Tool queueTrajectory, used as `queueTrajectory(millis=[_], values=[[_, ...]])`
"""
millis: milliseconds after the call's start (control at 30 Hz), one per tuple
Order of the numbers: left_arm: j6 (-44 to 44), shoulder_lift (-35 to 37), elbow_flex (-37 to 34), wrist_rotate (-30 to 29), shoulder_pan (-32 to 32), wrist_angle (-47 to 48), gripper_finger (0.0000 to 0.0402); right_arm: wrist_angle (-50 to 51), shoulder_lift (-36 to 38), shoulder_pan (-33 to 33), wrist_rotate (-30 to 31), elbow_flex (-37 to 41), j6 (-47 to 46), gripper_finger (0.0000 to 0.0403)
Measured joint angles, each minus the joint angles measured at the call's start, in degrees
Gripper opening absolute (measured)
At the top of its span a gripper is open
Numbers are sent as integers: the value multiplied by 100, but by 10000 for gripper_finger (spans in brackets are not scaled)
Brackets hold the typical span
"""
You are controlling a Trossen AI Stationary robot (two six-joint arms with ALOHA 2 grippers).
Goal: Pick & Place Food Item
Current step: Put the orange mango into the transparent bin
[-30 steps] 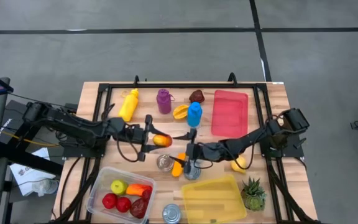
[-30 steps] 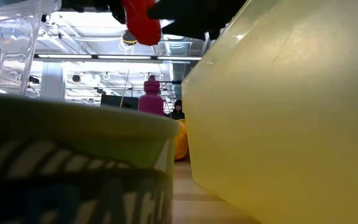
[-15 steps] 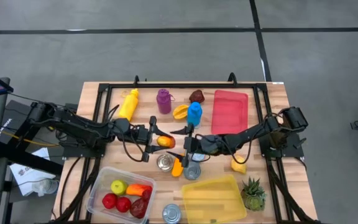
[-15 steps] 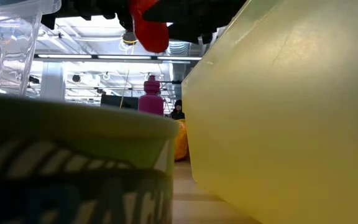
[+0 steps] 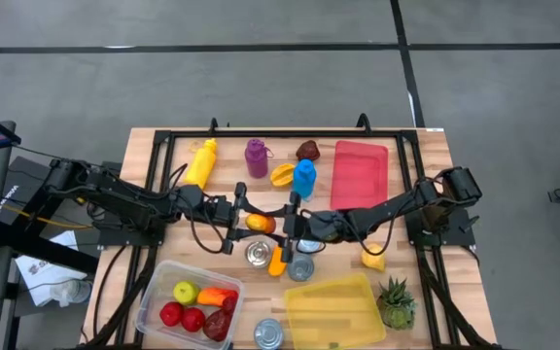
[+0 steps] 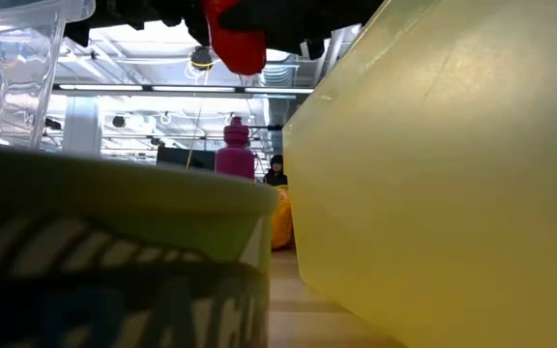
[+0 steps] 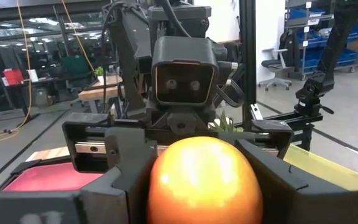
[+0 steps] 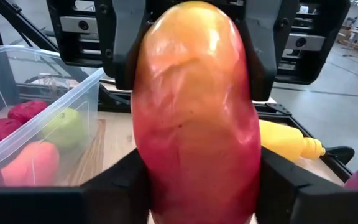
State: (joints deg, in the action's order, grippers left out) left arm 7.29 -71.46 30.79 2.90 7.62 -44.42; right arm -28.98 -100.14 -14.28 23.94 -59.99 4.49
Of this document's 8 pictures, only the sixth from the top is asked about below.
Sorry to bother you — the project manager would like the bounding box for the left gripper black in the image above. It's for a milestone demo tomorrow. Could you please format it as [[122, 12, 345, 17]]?
[[63, 0, 386, 55]]

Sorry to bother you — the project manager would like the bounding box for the red toy pepper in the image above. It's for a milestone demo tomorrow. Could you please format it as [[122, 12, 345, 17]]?
[[202, 0, 268, 76]]

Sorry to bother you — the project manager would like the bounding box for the purple plastic bottle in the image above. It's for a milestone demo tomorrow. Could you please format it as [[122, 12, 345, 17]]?
[[214, 115, 256, 181]]

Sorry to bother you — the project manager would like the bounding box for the clear plastic container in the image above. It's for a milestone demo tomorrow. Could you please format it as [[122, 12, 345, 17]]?
[[0, 0, 97, 149]]

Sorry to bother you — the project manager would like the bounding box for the yellow plastic container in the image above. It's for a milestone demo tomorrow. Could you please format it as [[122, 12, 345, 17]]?
[[281, 0, 557, 348]]

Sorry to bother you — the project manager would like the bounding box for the long ceiling light strip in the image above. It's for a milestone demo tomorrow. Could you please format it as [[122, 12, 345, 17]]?
[[53, 83, 316, 97]]

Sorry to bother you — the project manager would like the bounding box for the dark background monitor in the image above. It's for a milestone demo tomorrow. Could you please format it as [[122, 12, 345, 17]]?
[[156, 146, 217, 171]]

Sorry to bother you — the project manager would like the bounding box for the person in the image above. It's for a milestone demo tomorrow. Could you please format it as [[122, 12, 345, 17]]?
[[262, 154, 289, 188]]

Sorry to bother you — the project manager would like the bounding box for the white pillar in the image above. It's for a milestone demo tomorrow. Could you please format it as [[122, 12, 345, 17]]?
[[62, 96, 102, 157]]

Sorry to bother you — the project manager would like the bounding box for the green labelled tin can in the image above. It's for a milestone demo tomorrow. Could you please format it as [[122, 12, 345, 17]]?
[[0, 143, 280, 348]]

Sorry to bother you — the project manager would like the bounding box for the hanging black cable reel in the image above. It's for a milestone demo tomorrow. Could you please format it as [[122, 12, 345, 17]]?
[[184, 45, 220, 81]]

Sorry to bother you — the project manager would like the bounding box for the silver ventilation duct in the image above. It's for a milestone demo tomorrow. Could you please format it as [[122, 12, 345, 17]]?
[[258, 62, 302, 88]]

